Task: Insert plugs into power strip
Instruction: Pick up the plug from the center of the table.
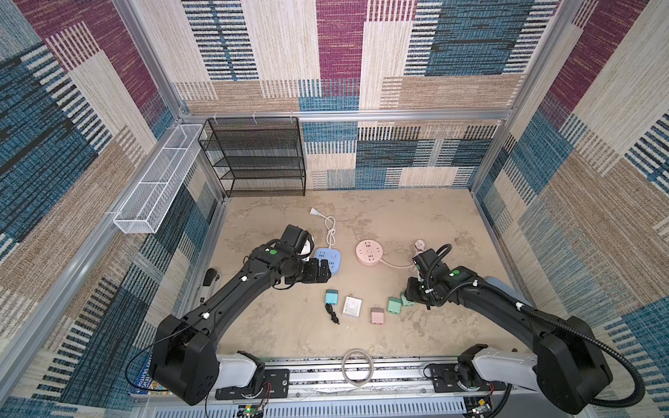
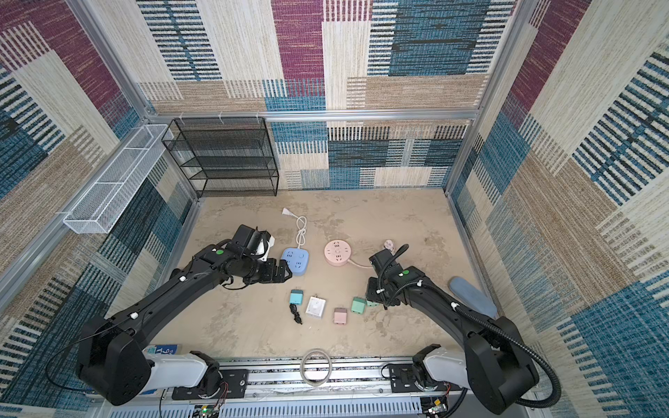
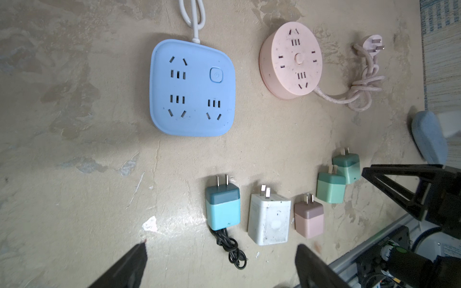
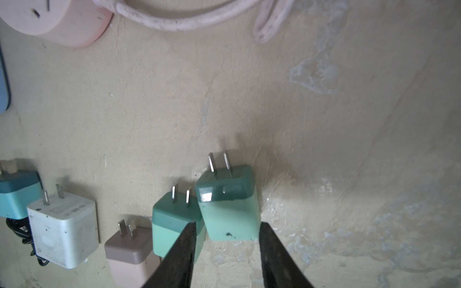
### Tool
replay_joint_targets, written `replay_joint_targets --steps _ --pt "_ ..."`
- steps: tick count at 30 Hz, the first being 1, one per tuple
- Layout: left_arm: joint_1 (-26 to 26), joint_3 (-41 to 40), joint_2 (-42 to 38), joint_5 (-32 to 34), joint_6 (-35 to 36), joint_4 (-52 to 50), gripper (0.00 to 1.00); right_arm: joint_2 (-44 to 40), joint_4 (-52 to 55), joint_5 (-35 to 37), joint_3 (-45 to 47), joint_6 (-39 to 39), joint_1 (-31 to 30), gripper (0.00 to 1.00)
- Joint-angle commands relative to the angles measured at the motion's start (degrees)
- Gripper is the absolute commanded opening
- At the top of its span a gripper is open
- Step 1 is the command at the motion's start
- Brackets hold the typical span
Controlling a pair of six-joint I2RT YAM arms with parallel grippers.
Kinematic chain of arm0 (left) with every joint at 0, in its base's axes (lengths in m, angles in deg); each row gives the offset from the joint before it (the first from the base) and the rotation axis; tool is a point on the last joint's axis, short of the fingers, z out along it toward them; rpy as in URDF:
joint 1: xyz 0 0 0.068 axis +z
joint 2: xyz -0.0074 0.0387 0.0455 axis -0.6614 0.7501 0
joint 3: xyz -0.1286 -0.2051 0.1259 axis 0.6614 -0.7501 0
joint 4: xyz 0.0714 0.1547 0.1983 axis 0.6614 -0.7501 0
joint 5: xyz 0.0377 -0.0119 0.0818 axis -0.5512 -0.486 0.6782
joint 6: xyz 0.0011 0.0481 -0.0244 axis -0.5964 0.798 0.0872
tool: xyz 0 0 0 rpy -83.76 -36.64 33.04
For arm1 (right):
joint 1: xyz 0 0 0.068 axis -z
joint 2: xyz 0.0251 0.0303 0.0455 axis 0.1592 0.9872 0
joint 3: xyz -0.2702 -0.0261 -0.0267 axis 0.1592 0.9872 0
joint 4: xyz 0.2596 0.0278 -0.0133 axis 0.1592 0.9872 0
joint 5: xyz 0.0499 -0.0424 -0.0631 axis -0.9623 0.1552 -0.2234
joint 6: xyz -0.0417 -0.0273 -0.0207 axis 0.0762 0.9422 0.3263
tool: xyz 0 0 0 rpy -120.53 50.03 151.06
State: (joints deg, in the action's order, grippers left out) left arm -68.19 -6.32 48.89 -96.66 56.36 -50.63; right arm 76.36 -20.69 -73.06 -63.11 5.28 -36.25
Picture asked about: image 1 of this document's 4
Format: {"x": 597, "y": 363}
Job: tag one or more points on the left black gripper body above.
{"x": 310, "y": 271}

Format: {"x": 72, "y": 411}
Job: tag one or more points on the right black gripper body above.
{"x": 414, "y": 292}

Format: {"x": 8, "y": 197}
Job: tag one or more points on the light green plug adapter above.
{"x": 405, "y": 301}

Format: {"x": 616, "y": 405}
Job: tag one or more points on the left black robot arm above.
{"x": 184, "y": 358}

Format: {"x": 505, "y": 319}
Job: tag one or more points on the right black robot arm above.
{"x": 567, "y": 364}

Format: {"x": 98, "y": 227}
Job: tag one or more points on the blue square power strip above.
{"x": 332, "y": 256}

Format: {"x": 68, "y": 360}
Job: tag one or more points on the pink round power strip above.
{"x": 369, "y": 252}

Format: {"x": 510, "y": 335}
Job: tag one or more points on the teal plug adapter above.
{"x": 331, "y": 297}

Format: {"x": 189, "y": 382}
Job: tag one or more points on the white square plug adapter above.
{"x": 352, "y": 307}

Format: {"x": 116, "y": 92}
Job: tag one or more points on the pink plug adapter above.
{"x": 377, "y": 316}

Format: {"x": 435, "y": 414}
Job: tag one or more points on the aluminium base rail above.
{"x": 330, "y": 387}

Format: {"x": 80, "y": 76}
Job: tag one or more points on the black wire shelf rack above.
{"x": 256, "y": 157}

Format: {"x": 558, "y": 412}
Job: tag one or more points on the white mesh wall basket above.
{"x": 147, "y": 206}

